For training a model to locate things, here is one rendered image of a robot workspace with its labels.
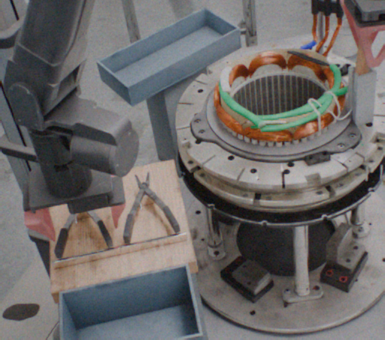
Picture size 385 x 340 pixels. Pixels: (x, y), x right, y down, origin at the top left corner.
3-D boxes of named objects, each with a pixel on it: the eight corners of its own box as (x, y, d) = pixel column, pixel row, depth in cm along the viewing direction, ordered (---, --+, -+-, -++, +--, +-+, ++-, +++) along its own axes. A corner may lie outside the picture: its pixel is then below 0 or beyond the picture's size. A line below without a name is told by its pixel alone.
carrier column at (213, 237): (223, 248, 127) (211, 165, 113) (210, 252, 127) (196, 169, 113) (219, 238, 129) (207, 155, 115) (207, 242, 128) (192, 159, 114)
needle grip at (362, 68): (369, 77, 99) (374, 40, 95) (360, 83, 98) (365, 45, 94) (360, 72, 100) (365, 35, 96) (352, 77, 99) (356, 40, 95)
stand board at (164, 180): (198, 272, 94) (196, 261, 92) (54, 305, 93) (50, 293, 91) (175, 169, 109) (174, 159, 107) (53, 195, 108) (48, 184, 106)
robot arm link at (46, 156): (41, 92, 85) (13, 122, 81) (91, 104, 82) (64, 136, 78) (55, 135, 89) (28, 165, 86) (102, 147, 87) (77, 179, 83)
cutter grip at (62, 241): (62, 259, 93) (59, 250, 92) (56, 259, 93) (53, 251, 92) (69, 235, 96) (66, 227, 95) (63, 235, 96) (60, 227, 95)
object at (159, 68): (219, 118, 157) (204, 6, 138) (250, 141, 150) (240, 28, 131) (125, 172, 148) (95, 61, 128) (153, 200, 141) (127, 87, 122)
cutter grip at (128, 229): (130, 244, 94) (128, 235, 93) (124, 244, 94) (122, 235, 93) (134, 220, 97) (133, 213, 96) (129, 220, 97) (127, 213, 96)
